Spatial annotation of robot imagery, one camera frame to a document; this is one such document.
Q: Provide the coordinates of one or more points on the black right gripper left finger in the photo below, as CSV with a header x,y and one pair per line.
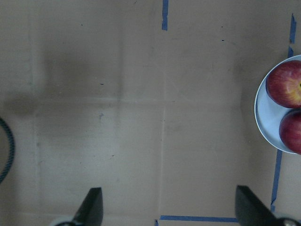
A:
x,y
90,212

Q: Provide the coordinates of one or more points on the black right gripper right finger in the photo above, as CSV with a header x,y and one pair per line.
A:
x,y
250,211

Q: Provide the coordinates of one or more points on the red apple on plate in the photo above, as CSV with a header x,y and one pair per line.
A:
x,y
283,84
290,131

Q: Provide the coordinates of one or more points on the light blue plate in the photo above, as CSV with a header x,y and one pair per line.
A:
x,y
269,114

